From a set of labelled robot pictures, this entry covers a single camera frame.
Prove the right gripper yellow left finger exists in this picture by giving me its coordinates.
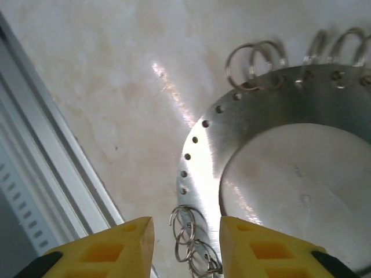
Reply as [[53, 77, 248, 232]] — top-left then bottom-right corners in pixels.
[[17, 216, 156, 278]]

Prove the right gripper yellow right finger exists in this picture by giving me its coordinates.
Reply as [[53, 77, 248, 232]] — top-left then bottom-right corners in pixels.
[[219, 215, 360, 278]]

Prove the silver split key ring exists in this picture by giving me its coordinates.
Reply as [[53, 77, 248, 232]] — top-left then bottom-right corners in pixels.
[[250, 37, 288, 90], [225, 42, 263, 92], [174, 224, 198, 262], [187, 239, 223, 278], [301, 28, 330, 83], [327, 27, 368, 89], [169, 204, 211, 232]]

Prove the perforated metal ring disc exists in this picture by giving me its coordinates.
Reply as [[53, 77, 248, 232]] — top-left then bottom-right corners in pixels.
[[175, 65, 371, 278]]

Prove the slotted grey cable duct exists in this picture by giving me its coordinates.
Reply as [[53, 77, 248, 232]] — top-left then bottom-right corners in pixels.
[[0, 136, 57, 258]]

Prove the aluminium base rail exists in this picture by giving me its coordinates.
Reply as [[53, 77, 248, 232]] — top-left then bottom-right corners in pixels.
[[0, 11, 125, 255]]

